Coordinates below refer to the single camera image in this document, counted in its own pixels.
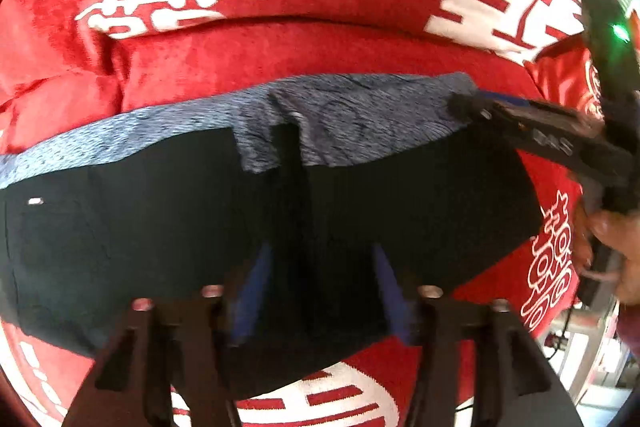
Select black pants blue patterned waistband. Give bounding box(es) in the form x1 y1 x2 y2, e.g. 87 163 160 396
1 74 542 399

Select person's right hand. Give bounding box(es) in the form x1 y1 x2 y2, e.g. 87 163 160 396
572 202 639 306

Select red satin embroidered cushion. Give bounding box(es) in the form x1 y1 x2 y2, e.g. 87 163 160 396
524 34 603 120

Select red sofa cover white characters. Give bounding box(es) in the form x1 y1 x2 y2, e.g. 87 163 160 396
1 0 584 426

